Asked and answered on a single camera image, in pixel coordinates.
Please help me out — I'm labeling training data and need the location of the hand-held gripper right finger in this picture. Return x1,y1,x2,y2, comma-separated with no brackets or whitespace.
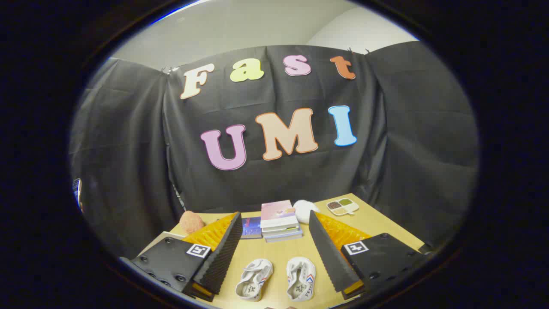
309,210,429,300

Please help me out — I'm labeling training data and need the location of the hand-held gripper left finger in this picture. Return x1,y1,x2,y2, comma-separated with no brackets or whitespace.
131,211,244,302

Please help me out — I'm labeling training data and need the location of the white canvas shoe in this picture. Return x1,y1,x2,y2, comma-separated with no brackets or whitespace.
287,257,316,302
235,258,274,302

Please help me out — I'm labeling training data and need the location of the orange fuzzy ball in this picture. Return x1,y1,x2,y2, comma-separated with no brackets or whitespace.
179,211,205,234

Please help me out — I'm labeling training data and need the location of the cream divided sample tray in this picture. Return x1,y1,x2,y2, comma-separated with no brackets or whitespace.
326,198,359,216

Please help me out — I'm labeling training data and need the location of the grey blue cover book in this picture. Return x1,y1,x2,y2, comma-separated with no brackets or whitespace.
264,232,303,243

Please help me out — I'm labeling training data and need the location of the white fluffy toy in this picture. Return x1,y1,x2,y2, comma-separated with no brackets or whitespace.
293,200,320,224

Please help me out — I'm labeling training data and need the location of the white cover book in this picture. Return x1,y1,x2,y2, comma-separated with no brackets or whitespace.
262,224,301,236

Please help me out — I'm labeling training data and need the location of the pink cover book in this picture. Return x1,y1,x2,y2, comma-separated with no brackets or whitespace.
260,200,299,229

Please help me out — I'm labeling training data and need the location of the black backdrop cloth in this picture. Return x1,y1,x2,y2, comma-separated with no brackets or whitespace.
69,42,480,258

